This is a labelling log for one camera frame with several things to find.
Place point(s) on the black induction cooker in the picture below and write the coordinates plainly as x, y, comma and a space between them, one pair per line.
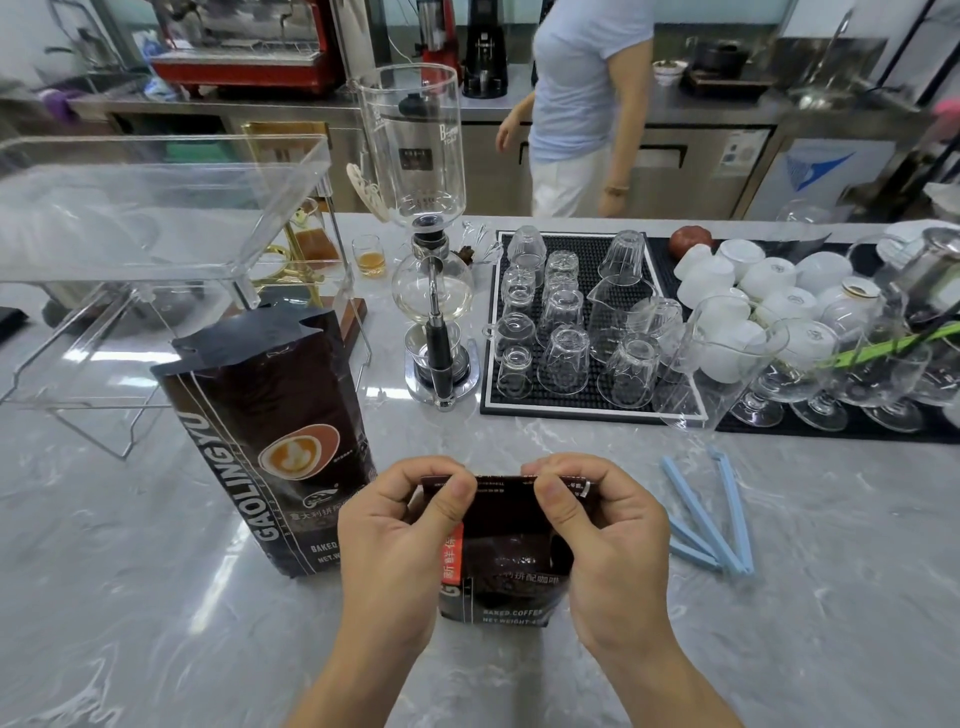
727, 86

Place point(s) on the green plastic bin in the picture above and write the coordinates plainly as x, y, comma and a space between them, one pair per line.
202, 150

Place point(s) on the person's left hand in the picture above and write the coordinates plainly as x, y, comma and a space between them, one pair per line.
390, 570

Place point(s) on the glass dish with brown spices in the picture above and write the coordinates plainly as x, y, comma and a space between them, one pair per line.
470, 253

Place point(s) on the person's right forearm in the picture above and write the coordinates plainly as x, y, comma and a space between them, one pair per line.
667, 697

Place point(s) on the tall clear glass pitcher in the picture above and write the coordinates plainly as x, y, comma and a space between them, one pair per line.
697, 390

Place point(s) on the blue sealing clip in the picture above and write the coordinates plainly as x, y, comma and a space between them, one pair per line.
701, 556
736, 525

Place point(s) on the black tamper station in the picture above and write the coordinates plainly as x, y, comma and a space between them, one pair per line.
416, 105

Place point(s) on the black white-edged bar mat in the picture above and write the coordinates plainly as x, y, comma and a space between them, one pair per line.
540, 405

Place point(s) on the clear stemmed glass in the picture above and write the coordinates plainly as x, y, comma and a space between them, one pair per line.
941, 379
892, 416
757, 411
821, 416

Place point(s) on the coffee bag with orange label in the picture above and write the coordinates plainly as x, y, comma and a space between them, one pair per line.
502, 570

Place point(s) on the long plain black bar mat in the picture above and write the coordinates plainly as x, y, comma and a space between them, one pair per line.
780, 435

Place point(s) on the wooden chair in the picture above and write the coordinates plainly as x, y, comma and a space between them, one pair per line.
285, 133

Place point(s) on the purple cloth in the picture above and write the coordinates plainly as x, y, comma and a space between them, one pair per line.
56, 101

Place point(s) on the person's left forearm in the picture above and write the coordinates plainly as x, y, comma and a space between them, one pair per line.
352, 697

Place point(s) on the clear acrylic shelf rack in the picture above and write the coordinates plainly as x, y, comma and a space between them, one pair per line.
150, 210

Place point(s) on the wide clear glass tumbler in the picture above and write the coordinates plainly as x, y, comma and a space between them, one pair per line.
804, 217

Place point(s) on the brass drip stand wooden base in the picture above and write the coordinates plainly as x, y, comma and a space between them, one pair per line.
354, 319

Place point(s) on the black grinder clear hopper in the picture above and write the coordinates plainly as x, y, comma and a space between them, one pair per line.
484, 60

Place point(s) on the black cooking pot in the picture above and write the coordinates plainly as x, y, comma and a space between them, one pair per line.
720, 58

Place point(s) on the person's right hand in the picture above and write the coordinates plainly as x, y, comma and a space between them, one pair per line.
615, 570

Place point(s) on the pile of white ceramic cups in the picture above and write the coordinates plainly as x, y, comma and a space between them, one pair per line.
772, 277

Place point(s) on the plain black coffee bag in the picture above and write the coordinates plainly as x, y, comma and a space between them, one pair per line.
247, 390

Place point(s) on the red coffee grinder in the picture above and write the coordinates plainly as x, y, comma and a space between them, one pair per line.
439, 45

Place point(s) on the stainless steel counter cabinet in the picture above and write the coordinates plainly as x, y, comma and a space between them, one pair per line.
690, 195

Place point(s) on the steel water boiler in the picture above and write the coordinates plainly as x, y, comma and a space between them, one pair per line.
352, 37

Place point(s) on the glass serving jug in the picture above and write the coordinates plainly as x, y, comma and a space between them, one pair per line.
615, 315

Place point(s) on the chrome sink faucet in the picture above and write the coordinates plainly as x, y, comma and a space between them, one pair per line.
832, 46

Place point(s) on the steel french press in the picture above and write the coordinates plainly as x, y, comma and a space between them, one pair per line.
930, 270

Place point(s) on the cluster of upturned glass cups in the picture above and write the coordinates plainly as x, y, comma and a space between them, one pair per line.
562, 360

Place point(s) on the small glass of amber liquid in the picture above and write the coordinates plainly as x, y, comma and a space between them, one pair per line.
369, 262

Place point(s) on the white panel with blue mark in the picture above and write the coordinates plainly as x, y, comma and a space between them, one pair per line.
817, 172

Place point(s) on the cream stirring paddle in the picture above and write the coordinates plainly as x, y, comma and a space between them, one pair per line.
367, 193

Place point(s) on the black metal shelf rack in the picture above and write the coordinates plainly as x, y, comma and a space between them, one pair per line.
900, 202

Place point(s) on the small white bowl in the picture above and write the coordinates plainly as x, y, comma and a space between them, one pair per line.
670, 73

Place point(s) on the glass siphon coffee maker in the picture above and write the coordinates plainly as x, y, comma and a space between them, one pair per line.
409, 150

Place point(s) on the red espresso machine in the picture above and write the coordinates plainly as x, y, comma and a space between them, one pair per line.
247, 45

